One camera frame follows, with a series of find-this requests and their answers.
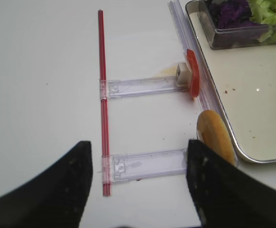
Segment clear bun-half slider rail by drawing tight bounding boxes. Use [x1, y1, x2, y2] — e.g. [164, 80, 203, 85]
[101, 148, 187, 184]

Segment shredded purple cabbage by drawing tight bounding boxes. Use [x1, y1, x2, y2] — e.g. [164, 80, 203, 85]
[205, 0, 259, 29]

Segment upright pale bun half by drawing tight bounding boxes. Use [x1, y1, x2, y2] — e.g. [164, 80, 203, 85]
[196, 110, 237, 166]

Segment green lettuce leaves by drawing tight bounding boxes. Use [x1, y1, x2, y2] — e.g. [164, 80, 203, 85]
[248, 0, 276, 44]

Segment white tomato pusher block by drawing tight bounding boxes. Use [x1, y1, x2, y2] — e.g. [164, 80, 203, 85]
[175, 62, 192, 86]

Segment upright tomato slices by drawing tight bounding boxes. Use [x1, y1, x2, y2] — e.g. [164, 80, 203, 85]
[186, 49, 200, 98]

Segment clear plastic salad container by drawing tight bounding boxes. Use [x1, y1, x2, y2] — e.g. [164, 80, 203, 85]
[198, 0, 268, 49]

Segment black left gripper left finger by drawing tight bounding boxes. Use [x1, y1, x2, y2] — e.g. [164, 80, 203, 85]
[0, 141, 92, 228]

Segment clear tomato slider rail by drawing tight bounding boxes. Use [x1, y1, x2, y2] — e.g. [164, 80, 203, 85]
[100, 76, 188, 100]

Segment left red rail strip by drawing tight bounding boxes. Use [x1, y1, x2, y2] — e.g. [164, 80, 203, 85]
[98, 9, 111, 197]

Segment white metal tray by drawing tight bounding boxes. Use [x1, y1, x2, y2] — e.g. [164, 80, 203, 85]
[185, 0, 276, 163]

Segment left clear long rail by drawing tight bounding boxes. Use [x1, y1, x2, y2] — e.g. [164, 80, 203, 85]
[168, 0, 223, 116]

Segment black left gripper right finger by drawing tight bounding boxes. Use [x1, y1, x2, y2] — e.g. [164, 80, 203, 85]
[186, 140, 276, 228]

